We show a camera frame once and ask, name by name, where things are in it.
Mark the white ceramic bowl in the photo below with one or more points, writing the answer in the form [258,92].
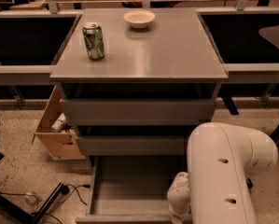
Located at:
[139,18]

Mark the wooden box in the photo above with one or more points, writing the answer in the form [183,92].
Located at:
[60,145]

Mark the black stand base left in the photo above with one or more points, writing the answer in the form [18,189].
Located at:
[33,200]

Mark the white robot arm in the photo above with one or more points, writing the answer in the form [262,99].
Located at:
[214,188]

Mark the white bottle in box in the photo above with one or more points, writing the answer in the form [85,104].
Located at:
[59,123]

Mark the green soda can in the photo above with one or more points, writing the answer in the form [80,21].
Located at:
[93,37]

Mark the grey drawer cabinet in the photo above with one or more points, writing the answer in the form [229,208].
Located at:
[171,59]

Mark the grey top drawer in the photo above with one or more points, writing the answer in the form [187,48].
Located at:
[137,112]

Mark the grey drawer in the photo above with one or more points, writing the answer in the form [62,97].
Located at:
[132,145]
[137,112]
[131,189]

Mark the grey middle drawer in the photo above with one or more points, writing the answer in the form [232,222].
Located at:
[132,145]

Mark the grey bottom drawer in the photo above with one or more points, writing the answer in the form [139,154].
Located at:
[131,189]

